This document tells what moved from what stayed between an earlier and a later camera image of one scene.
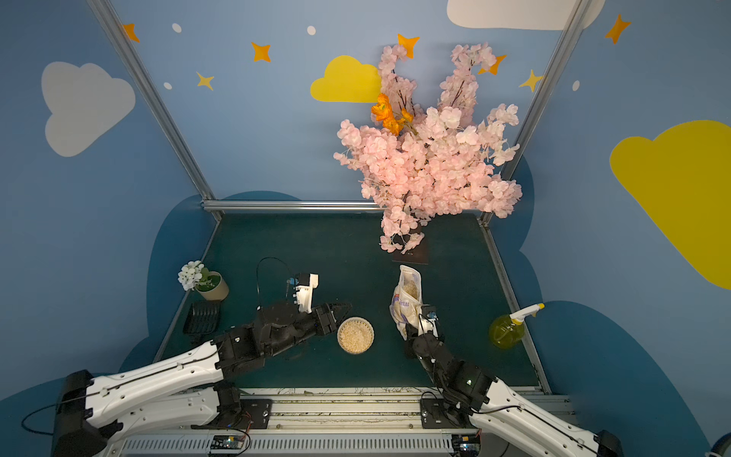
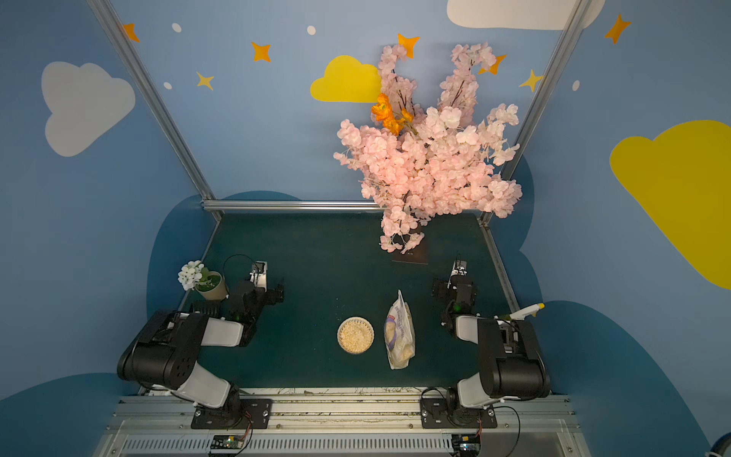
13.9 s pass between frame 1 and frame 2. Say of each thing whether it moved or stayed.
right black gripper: moved
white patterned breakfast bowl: stayed
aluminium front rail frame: stayed
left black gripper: moved
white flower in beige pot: stayed
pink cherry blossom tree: stayed
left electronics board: stayed
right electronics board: stayed
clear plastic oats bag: moved
